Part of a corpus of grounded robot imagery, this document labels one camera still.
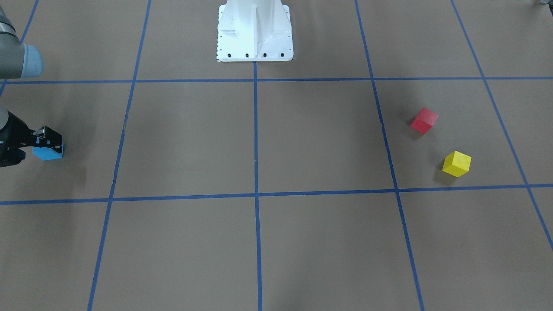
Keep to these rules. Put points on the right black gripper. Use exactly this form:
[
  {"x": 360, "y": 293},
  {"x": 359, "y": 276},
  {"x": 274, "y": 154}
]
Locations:
[{"x": 13, "y": 131}]

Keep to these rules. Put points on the blue block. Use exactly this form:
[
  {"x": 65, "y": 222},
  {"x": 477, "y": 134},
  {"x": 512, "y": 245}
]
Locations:
[{"x": 49, "y": 154}]

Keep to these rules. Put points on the red block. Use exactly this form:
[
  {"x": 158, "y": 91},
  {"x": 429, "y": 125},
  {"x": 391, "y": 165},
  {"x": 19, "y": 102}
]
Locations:
[{"x": 424, "y": 120}]

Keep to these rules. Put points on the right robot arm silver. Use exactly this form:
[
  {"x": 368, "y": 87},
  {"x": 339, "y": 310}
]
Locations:
[{"x": 22, "y": 61}]

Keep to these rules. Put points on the yellow block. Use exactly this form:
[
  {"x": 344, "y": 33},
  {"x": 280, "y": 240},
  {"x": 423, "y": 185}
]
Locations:
[{"x": 457, "y": 164}]

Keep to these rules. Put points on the white pedestal column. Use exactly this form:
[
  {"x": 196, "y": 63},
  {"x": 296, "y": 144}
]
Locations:
[{"x": 254, "y": 31}]

